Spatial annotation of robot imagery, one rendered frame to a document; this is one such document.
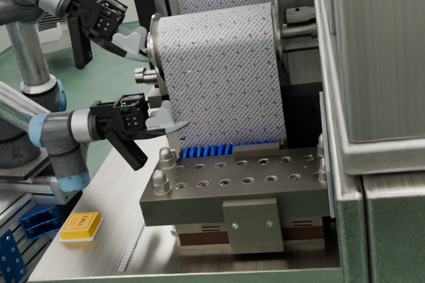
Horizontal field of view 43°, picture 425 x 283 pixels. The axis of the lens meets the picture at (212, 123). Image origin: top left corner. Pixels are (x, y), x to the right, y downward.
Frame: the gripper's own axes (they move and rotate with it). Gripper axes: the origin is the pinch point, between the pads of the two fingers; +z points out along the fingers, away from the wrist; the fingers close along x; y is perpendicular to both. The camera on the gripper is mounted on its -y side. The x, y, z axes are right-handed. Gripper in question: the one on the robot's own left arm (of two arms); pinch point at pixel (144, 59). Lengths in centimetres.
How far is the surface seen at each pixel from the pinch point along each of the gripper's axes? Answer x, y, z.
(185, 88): -5.0, 1.3, 10.7
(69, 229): -17.6, -36.5, 4.5
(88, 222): -15.4, -34.2, 7.2
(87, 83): 345, -210, -59
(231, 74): -5.0, 9.3, 17.3
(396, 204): -89, 41, 17
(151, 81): 3.1, -5.3, 3.5
